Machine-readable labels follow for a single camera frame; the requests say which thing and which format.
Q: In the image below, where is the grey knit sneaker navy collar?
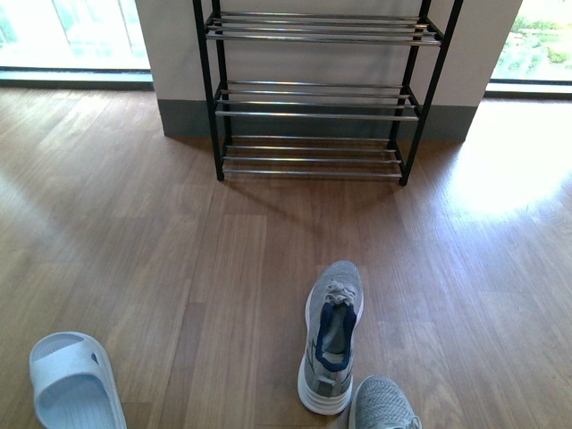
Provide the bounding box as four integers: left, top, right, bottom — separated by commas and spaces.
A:
298, 261, 364, 416

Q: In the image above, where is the light blue rubber slipper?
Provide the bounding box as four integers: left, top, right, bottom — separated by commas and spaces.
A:
29, 332, 127, 428

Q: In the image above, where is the black metal shoe rack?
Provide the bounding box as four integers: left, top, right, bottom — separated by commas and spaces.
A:
193, 1, 463, 184

